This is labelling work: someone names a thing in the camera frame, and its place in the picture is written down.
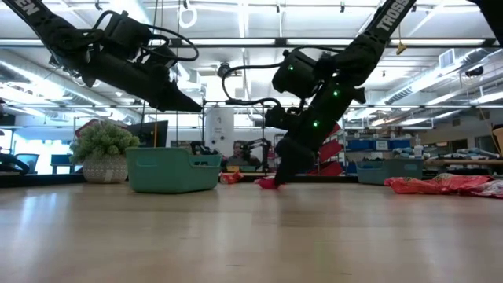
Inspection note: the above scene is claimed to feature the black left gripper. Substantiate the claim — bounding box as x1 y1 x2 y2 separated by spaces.
80 53 204 113

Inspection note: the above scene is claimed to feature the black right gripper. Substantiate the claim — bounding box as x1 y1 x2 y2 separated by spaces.
274 80 368 186

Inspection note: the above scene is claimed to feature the light teal plastic basket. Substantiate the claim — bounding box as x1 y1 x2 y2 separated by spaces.
125 147 222 194

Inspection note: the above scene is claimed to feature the dark teal plastic basket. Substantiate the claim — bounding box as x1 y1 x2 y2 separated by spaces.
355 159 424 186

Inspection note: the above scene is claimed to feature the black monitor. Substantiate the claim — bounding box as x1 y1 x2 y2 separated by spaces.
125 119 170 149

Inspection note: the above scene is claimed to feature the white cylindrical column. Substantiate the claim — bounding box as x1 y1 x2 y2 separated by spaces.
204 107 236 156

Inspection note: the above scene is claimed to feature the person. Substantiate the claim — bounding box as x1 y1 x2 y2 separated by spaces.
226 140 263 168

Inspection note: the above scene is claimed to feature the blue storage bin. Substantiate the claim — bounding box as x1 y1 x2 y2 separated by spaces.
388 138 412 151
345 139 374 152

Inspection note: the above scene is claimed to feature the green artificial potted plant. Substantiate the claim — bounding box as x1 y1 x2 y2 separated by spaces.
69 120 141 185

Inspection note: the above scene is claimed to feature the dark blue bench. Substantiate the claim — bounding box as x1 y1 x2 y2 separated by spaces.
50 153 76 175

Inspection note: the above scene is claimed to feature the white plastic bottle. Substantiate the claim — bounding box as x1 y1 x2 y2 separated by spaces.
413 134 425 160

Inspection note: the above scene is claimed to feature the black office chair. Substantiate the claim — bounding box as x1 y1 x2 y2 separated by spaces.
14 153 41 175

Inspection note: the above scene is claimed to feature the wooden background table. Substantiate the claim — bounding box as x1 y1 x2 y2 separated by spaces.
423 157 503 167

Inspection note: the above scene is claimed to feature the white ceiling vent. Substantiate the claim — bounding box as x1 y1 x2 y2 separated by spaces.
439 48 457 70

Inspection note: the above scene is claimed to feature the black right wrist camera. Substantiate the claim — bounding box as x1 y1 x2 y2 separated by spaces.
263 105 294 130

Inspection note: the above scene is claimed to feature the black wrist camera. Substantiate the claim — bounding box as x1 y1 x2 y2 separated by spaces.
139 43 178 68
263 105 294 130

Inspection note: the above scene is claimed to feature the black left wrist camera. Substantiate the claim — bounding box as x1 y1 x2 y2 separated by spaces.
139 43 178 68

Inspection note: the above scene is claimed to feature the black overhead camera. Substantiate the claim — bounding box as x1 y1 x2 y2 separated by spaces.
216 61 234 79

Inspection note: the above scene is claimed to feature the black left wrist camera cable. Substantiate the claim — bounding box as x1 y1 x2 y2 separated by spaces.
141 23 200 63

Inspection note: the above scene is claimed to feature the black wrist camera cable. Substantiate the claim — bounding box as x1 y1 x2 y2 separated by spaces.
141 23 200 63
221 61 286 109

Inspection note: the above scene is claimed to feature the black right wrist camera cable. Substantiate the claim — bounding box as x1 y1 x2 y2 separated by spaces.
221 61 286 109

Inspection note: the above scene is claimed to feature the white hanging ring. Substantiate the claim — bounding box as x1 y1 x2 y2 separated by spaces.
178 4 199 29

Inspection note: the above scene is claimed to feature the black overhead frame bar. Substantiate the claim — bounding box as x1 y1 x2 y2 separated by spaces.
0 37 503 50

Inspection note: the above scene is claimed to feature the black curved hose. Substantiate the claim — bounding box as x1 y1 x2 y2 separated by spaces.
0 152 31 176

